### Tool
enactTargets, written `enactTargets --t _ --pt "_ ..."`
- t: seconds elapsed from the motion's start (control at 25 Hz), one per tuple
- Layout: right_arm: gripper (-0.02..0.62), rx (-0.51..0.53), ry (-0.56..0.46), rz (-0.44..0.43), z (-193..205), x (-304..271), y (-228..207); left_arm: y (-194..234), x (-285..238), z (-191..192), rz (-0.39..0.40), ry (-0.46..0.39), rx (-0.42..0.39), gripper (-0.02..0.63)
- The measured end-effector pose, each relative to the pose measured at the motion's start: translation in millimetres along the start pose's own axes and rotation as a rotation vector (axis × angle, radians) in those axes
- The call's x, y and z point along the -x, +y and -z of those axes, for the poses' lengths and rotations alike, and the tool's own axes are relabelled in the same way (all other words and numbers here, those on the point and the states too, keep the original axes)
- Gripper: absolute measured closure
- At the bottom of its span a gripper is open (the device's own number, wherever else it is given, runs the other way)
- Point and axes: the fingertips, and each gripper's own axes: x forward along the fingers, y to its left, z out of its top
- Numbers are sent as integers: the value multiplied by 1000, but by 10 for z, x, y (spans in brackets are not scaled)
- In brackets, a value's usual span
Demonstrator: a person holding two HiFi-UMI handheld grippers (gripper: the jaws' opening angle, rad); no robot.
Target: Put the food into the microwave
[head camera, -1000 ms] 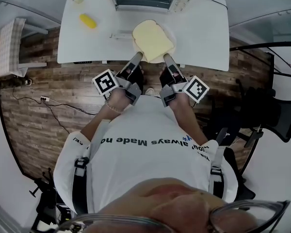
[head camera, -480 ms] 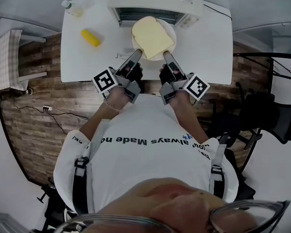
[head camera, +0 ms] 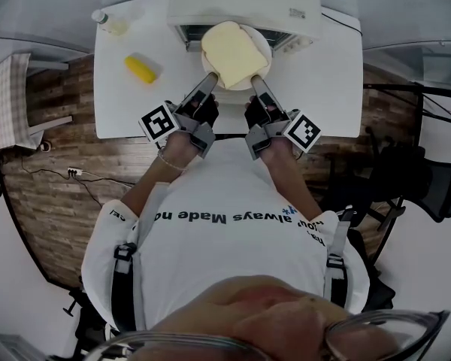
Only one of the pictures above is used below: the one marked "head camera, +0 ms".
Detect person's face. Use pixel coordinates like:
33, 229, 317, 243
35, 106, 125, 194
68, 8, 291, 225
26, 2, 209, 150
146, 275, 410, 361

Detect chair with checkered cushion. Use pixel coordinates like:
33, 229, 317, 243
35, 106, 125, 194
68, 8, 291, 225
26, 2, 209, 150
0, 52, 74, 154

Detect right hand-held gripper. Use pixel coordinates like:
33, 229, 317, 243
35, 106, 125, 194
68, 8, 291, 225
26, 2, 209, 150
245, 74, 322, 161

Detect thin wrist bracelet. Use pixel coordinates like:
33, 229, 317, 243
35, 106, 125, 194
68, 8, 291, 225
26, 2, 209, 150
157, 147, 189, 173

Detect white round plate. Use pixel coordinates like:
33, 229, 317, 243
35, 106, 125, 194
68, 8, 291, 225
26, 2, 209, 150
200, 23, 273, 92

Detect white printed t-shirt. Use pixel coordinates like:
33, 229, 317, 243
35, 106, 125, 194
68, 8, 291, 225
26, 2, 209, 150
80, 137, 371, 334

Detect person's right hand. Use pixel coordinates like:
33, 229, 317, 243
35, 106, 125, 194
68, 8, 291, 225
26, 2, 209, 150
244, 95, 266, 131

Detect clear plastic bottle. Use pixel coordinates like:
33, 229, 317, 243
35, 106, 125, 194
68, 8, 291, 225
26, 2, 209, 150
91, 8, 131, 38

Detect black tripod stand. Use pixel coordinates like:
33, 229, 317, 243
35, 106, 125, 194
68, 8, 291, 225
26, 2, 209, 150
362, 80, 451, 129

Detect person's left forearm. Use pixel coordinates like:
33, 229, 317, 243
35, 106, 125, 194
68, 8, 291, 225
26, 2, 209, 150
120, 129, 197, 220

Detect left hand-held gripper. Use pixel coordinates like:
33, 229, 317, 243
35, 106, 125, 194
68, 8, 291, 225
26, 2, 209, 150
138, 71, 222, 160

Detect black floor cable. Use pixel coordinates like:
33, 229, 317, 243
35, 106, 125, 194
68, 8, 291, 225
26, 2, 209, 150
20, 155, 136, 207

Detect grey black harness strap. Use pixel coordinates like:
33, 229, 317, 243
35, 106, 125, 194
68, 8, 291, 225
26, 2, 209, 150
110, 241, 144, 333
322, 205, 357, 308

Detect bread slice food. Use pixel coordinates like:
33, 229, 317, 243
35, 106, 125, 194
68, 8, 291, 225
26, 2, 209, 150
200, 20, 268, 89

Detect clear frame glasses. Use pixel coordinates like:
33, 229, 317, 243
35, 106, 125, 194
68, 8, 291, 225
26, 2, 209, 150
92, 309, 451, 361

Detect black office chair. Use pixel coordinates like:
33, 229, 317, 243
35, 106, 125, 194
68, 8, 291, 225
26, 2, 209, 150
321, 126, 451, 233

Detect yellow corn cob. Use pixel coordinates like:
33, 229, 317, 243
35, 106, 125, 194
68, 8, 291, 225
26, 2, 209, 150
124, 55, 157, 86

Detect person's right forearm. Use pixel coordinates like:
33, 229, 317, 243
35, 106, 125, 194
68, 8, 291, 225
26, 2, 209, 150
261, 140, 324, 221

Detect person's left hand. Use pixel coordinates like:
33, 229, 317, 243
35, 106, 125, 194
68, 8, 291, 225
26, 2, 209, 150
196, 93, 220, 129

